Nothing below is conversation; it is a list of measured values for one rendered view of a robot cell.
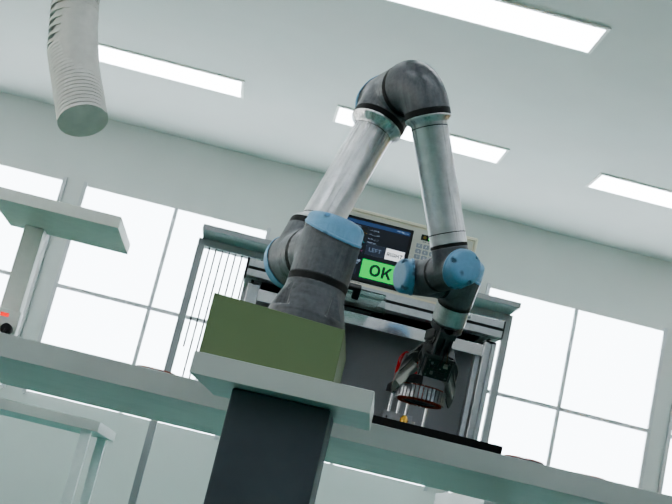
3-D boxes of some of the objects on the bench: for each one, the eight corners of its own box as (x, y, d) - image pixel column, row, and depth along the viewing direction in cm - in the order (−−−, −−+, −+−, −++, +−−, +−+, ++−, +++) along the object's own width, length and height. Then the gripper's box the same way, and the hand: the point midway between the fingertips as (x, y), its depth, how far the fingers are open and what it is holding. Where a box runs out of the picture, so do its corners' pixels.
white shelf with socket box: (76, 375, 311) (121, 216, 322) (-59, 342, 309) (-9, 184, 320) (90, 387, 345) (130, 244, 356) (-32, 358, 343) (13, 214, 354)
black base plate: (501, 456, 256) (503, 446, 256) (221, 387, 252) (223, 377, 253) (457, 463, 301) (459, 454, 302) (220, 405, 298) (222, 396, 299)
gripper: (408, 321, 245) (380, 402, 252) (490, 344, 246) (460, 424, 253) (407, 305, 253) (380, 384, 260) (486, 328, 255) (457, 406, 261)
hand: (419, 397), depth 259 cm, fingers closed on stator, 13 cm apart
